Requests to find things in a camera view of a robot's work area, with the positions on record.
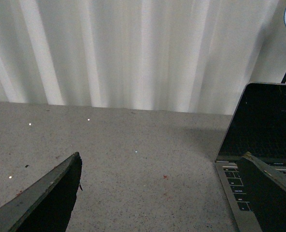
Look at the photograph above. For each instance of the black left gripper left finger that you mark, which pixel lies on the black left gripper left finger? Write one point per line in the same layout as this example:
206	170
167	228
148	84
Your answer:
46	205

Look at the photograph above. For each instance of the white vertical blinds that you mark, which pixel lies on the white vertical blinds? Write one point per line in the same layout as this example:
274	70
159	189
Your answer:
178	55

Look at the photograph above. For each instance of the silver laptop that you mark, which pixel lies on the silver laptop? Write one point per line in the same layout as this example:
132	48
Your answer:
258	126

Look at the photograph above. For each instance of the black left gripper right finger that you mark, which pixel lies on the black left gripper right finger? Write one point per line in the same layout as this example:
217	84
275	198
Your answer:
266	188

